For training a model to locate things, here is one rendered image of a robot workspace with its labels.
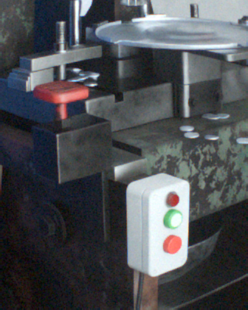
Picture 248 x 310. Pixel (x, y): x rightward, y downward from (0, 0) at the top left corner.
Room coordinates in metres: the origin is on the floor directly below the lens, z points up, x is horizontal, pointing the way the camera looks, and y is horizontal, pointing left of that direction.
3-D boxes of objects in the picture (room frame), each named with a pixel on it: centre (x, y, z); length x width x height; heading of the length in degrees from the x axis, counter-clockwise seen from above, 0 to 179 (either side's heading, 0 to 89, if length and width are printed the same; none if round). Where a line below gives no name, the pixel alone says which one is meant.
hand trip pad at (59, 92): (1.21, 0.08, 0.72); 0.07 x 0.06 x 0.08; 40
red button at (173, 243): (1.17, -0.07, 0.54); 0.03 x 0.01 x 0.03; 130
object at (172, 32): (1.50, -0.10, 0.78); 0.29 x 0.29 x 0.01
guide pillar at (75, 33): (1.59, 0.08, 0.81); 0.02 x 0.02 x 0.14; 40
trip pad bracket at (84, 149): (1.22, 0.07, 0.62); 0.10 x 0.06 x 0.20; 130
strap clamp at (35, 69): (1.49, 0.11, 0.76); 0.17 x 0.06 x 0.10; 130
